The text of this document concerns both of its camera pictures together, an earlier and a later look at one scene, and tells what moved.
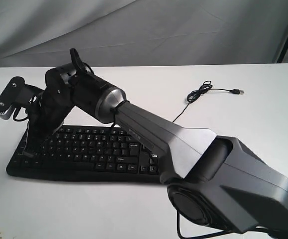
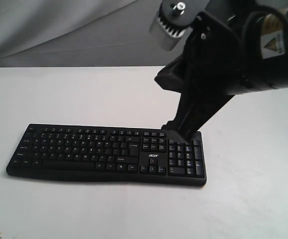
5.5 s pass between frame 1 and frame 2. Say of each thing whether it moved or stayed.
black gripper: moved
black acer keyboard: stayed
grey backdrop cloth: stayed
